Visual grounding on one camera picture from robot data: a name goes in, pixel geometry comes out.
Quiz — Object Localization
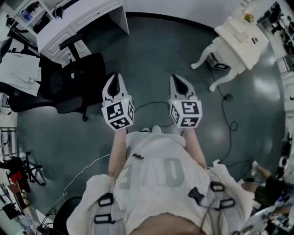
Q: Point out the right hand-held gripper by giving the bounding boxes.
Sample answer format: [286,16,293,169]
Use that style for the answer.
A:
[169,74,203,129]

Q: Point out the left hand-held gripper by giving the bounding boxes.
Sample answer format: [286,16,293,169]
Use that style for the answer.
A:
[101,72,135,132]

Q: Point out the black office chair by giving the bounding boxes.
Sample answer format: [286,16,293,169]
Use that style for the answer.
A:
[0,33,107,122]

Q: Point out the person's right forearm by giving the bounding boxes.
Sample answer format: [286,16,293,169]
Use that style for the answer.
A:
[182,127,207,170]

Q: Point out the person's left forearm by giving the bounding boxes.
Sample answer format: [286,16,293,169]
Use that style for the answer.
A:
[107,128,128,177]

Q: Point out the black swivel chair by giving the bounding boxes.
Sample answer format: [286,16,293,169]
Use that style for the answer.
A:
[0,151,46,193]

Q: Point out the black and white box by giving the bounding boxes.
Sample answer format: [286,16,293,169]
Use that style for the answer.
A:
[206,52,231,72]

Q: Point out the person's white shirt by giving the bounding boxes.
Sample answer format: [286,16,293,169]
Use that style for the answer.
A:
[66,130,255,235]

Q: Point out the white ornate side table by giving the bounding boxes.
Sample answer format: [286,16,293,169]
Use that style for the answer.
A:
[190,15,270,92]

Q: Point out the white desk with drawers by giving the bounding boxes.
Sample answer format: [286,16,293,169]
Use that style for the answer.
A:
[36,0,130,67]

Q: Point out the white draped shirt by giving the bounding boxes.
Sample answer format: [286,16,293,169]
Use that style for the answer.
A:
[0,52,42,97]

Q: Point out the black keyboard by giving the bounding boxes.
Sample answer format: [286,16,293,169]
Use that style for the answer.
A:
[61,0,79,11]

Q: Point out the black headset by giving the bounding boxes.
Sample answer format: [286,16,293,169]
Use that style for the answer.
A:
[52,6,64,19]

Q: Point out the black storage box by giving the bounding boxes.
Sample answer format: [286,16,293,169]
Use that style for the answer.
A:
[33,14,51,34]

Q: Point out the white shelf unit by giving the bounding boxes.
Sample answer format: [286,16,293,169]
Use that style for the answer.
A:
[9,0,60,39]

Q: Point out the clear water bottle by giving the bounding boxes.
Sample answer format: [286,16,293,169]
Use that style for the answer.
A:
[20,10,33,21]

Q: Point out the red potted flowers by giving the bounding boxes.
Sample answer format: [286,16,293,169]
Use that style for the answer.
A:
[25,1,41,14]

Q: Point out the grey chest harness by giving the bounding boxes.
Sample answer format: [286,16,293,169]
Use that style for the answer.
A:
[94,185,237,235]

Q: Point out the red jacket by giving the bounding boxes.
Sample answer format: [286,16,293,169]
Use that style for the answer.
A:
[10,171,24,188]

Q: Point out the black floor cable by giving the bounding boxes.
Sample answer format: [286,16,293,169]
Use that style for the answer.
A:
[134,101,175,128]
[211,71,252,179]

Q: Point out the white power cable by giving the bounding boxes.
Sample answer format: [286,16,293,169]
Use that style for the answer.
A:
[63,153,112,196]

